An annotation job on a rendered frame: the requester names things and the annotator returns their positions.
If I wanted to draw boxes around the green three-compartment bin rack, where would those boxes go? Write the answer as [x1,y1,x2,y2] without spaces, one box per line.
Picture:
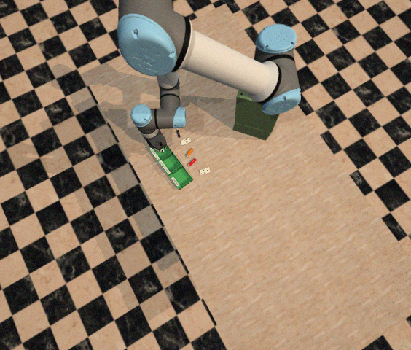
[149,145,193,190]

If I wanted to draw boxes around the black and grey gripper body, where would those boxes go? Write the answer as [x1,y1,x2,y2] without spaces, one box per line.
[141,129,167,150]

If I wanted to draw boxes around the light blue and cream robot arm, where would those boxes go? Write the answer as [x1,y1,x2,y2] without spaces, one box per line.
[117,0,301,134]

